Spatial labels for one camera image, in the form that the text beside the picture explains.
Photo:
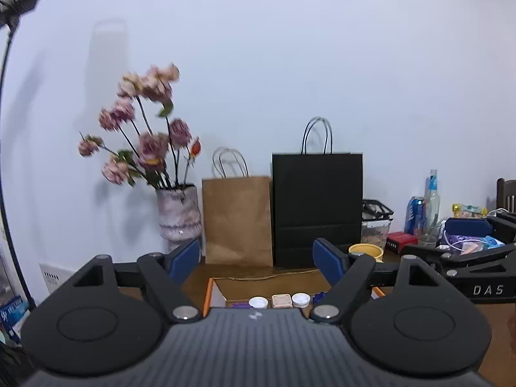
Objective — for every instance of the dried pink roses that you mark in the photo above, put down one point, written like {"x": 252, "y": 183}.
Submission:
{"x": 149, "y": 145}

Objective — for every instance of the tall white cap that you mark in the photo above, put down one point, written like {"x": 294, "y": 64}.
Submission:
{"x": 301, "y": 299}

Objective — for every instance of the blue drink can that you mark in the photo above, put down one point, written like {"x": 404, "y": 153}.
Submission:
{"x": 415, "y": 215}

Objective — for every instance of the purple bowl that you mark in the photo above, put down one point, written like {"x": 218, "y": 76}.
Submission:
{"x": 459, "y": 240}

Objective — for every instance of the pink ceramic vase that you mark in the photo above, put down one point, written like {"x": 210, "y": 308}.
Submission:
{"x": 179, "y": 217}

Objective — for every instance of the small red box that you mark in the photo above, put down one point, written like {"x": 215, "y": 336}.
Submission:
{"x": 401, "y": 242}

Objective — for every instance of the dark wooden chair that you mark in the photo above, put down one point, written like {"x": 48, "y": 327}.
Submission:
{"x": 507, "y": 195}

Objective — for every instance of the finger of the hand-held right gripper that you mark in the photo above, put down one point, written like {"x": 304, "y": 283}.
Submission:
{"x": 467, "y": 225}
{"x": 427, "y": 252}

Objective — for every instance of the white bottle cap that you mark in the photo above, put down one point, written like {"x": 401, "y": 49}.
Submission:
{"x": 258, "y": 302}

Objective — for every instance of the clear glass bottle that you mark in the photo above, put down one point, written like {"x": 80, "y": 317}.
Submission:
{"x": 432, "y": 209}

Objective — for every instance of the yellow snack packet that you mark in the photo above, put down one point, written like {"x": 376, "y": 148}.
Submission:
{"x": 469, "y": 210}

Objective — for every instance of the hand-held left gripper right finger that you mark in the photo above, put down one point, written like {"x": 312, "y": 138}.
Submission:
{"x": 328, "y": 260}

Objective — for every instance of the small square box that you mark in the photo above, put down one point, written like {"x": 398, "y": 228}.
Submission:
{"x": 281, "y": 301}

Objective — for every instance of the yellow bowl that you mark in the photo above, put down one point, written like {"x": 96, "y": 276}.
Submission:
{"x": 369, "y": 251}

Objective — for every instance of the red cardboard box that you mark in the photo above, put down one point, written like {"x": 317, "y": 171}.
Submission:
{"x": 217, "y": 294}

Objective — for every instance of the brown paper bag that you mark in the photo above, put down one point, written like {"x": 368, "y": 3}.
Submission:
{"x": 238, "y": 221}

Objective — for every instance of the clear container with black lid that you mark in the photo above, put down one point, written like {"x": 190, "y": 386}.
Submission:
{"x": 375, "y": 225}

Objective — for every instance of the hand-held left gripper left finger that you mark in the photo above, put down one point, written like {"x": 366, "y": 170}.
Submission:
{"x": 183, "y": 260}

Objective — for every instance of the black paper bag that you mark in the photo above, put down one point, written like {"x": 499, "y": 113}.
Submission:
{"x": 318, "y": 209}

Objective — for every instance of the blue plastic packet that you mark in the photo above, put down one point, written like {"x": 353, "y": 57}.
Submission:
{"x": 12, "y": 316}

